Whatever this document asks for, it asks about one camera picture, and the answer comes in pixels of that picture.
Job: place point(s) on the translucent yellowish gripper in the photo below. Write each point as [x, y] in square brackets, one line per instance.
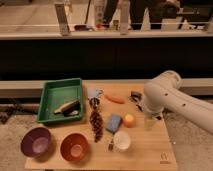
[149, 123]

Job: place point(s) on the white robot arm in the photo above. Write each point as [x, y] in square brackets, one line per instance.
[162, 92]

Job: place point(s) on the green plastic tray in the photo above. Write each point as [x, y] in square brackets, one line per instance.
[55, 94]

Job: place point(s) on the orange ball fruit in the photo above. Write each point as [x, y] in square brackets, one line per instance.
[129, 120]

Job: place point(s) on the white cup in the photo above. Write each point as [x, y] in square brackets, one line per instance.
[122, 141]

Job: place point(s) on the blue sponge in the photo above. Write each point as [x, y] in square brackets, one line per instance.
[113, 123]

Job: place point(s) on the wooden board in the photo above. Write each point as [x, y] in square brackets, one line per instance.
[150, 148]

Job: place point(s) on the orange carrot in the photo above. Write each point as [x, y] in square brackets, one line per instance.
[114, 99]

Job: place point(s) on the bunch of dark grapes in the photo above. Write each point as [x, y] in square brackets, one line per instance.
[96, 122]

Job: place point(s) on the orange-red bowl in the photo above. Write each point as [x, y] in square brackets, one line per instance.
[74, 147]

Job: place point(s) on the purple bowl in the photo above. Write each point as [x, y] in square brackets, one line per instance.
[36, 142]

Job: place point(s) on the person in background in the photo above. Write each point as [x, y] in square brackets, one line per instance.
[157, 9]

